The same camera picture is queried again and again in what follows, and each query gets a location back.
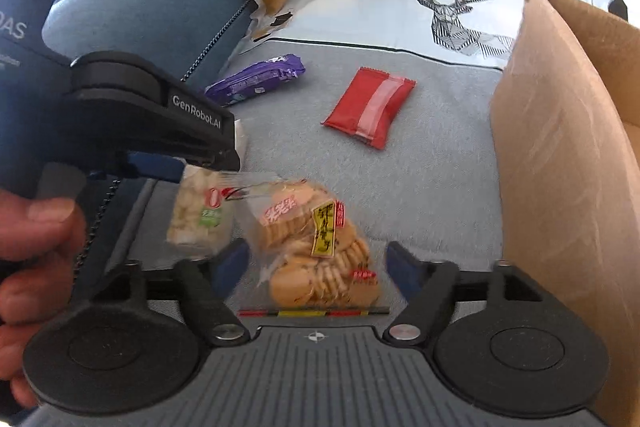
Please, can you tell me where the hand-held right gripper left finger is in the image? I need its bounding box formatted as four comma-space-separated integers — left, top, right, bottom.
100, 237, 252, 349

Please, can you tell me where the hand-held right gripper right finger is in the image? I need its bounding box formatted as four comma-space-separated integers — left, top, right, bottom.
382, 241, 542, 344

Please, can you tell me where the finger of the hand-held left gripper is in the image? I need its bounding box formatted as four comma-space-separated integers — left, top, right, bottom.
122, 150, 242, 186

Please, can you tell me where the white snack packet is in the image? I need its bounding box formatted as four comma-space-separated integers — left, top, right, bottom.
166, 166, 247, 254

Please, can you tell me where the round cracker bag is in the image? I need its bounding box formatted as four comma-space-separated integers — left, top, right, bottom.
234, 177, 392, 319

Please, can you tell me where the brown cardboard box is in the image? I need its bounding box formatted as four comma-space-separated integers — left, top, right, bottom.
489, 0, 640, 427

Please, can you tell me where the person's left hand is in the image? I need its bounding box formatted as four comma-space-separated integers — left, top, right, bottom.
0, 191, 88, 409

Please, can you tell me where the purple snack packet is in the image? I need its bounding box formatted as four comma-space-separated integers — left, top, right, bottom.
204, 53, 306, 106

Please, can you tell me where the red snack packet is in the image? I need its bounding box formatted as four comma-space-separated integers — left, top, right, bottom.
321, 67, 417, 150

